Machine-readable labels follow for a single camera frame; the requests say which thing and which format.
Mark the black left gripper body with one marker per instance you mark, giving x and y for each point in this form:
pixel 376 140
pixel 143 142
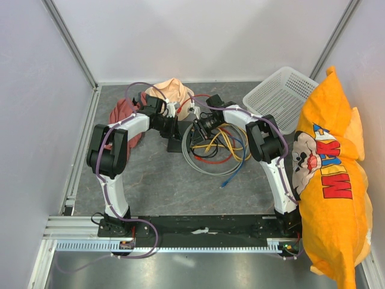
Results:
pixel 166 126

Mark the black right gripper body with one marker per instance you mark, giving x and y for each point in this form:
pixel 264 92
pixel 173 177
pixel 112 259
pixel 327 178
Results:
pixel 204 127

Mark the black network switch box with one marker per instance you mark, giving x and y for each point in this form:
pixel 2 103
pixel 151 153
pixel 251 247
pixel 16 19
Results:
pixel 175 142

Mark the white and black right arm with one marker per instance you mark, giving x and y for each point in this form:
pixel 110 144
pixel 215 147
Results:
pixel 266 144

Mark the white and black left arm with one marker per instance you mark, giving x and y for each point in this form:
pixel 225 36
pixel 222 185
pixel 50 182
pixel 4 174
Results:
pixel 108 151

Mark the peach bucket hat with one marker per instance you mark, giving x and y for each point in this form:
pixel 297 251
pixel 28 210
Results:
pixel 174 91

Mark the white plastic basket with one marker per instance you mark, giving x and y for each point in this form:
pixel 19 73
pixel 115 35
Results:
pixel 281 95

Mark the orange cartoon pillow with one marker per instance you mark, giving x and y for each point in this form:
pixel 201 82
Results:
pixel 330 184

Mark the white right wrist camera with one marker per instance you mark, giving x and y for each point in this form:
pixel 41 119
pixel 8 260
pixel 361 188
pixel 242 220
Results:
pixel 194 109

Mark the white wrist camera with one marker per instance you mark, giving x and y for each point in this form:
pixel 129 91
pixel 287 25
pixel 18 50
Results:
pixel 172 109
pixel 194 109

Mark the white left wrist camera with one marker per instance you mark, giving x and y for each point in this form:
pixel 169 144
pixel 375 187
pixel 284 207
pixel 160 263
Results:
pixel 172 109

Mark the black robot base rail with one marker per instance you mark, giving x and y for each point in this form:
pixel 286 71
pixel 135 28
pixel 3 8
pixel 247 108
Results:
pixel 204 230

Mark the grey slotted cable duct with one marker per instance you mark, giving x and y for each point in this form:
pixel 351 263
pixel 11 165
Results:
pixel 272 246

